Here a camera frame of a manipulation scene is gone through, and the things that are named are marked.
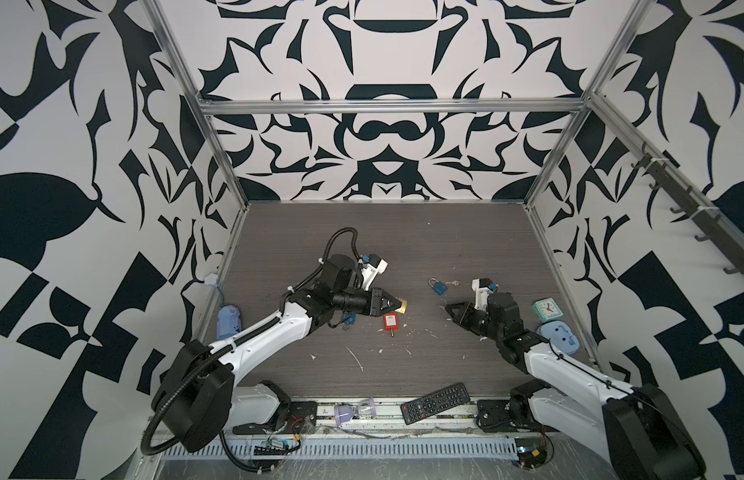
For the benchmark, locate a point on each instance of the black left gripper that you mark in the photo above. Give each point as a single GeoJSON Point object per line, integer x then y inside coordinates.
{"type": "Point", "coordinates": [376, 295]}

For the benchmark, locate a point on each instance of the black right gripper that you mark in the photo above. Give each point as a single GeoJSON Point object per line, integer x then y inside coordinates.
{"type": "Point", "coordinates": [462, 319]}

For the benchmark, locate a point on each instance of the brass padlock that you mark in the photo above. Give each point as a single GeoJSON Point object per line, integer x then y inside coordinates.
{"type": "Point", "coordinates": [403, 306]}

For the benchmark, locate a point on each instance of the red safety padlock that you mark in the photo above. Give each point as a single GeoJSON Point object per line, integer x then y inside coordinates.
{"type": "Point", "coordinates": [391, 323]}

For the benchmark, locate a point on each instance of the blue padlock with key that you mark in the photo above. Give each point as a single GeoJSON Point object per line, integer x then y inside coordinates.
{"type": "Point", "coordinates": [439, 287]}

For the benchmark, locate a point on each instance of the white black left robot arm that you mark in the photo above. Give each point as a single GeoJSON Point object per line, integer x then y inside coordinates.
{"type": "Point", "coordinates": [199, 397]}

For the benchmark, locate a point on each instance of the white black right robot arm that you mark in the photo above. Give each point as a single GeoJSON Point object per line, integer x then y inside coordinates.
{"type": "Point", "coordinates": [635, 429]}

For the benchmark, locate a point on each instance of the small dark blue padlock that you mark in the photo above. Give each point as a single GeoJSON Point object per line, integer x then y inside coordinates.
{"type": "Point", "coordinates": [348, 320]}

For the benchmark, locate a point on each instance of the teal alarm clock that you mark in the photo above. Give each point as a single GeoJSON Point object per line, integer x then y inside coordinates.
{"type": "Point", "coordinates": [547, 310]}

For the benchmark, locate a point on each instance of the black remote control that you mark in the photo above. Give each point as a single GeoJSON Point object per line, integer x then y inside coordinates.
{"type": "Point", "coordinates": [435, 403]}

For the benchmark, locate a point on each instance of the light blue round device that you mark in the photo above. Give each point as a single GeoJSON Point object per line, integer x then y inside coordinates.
{"type": "Point", "coordinates": [561, 336]}

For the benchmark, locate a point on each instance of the clear safety glasses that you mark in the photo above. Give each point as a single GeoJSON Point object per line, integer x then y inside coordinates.
{"type": "Point", "coordinates": [362, 410]}

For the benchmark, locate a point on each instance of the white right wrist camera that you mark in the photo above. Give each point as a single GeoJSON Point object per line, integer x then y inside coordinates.
{"type": "Point", "coordinates": [482, 288]}

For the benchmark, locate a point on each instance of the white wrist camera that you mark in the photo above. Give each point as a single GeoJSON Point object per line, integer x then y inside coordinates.
{"type": "Point", "coordinates": [482, 288]}
{"type": "Point", "coordinates": [371, 266]}

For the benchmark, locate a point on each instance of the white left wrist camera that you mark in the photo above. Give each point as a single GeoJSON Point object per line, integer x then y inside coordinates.
{"type": "Point", "coordinates": [371, 266]}

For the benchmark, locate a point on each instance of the white slotted cable duct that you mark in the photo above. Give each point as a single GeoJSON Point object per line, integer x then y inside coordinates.
{"type": "Point", "coordinates": [358, 448]}

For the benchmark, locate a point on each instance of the light blue device left wall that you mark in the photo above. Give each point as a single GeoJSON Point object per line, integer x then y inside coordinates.
{"type": "Point", "coordinates": [228, 322]}

